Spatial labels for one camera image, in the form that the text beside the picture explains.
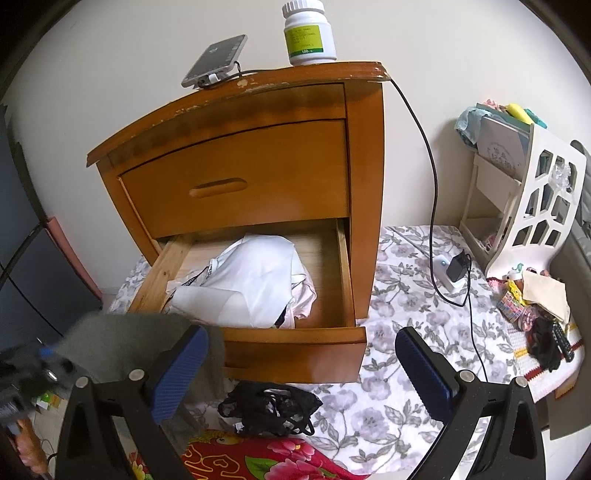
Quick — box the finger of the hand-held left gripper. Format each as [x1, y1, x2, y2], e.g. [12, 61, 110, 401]
[37, 344, 77, 384]

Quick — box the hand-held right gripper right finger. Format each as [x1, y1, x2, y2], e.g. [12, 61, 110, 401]
[394, 326, 548, 480]

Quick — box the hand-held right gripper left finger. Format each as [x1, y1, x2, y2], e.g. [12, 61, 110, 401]
[54, 324, 211, 480]

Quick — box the grey cloth garment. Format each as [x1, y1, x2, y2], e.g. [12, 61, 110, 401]
[60, 311, 227, 444]

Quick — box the black lace underwear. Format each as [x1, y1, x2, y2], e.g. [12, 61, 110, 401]
[218, 381, 324, 438]

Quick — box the wooden drawer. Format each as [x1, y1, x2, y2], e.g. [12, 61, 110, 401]
[127, 218, 368, 384]
[117, 119, 349, 240]

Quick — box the white underwear with black waistband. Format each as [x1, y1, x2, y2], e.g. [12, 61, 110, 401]
[166, 233, 308, 329]

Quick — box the closed wooden drawer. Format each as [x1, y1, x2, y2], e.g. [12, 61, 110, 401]
[117, 119, 349, 240]

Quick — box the person's left hand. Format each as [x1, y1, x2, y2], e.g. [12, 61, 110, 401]
[14, 413, 49, 474]

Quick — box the small green packet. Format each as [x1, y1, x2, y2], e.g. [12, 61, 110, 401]
[34, 390, 63, 411]

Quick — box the grey floral bed sheet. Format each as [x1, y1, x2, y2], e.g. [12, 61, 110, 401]
[108, 224, 555, 476]

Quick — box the dark blue cabinet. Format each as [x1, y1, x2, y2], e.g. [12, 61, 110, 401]
[0, 106, 103, 352]

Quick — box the white power strip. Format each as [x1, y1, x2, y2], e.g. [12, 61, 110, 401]
[431, 255, 458, 294]

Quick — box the pink board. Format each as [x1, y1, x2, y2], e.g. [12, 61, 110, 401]
[46, 217, 103, 301]

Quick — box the colourful patterned packet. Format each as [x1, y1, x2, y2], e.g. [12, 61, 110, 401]
[498, 279, 532, 324]

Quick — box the black cloth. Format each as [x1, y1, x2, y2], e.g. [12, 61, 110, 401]
[526, 318, 561, 372]

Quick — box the red floral blanket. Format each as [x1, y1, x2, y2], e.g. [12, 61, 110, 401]
[129, 429, 370, 480]

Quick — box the black remote control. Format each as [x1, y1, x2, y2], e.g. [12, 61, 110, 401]
[551, 320, 575, 363]

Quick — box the cream paper bag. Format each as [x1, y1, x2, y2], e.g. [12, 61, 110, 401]
[522, 270, 571, 321]

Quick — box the white openwork rack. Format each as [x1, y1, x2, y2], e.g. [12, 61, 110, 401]
[459, 122, 588, 280]

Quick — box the wooden nightstand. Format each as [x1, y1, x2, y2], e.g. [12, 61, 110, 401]
[86, 61, 391, 324]

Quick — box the grey white album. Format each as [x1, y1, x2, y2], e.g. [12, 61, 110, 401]
[475, 114, 531, 176]

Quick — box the light blue cloth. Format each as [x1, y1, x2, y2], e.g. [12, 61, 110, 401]
[455, 107, 485, 148]

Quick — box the grey smartphone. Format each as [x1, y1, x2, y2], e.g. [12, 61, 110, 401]
[181, 34, 243, 88]

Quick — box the white green-label pill bottle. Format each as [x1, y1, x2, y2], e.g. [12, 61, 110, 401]
[281, 0, 338, 66]

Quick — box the black adapter cable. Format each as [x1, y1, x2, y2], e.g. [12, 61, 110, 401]
[464, 268, 492, 384]

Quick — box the black charging cable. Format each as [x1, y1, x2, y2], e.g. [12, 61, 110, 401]
[222, 60, 472, 308]

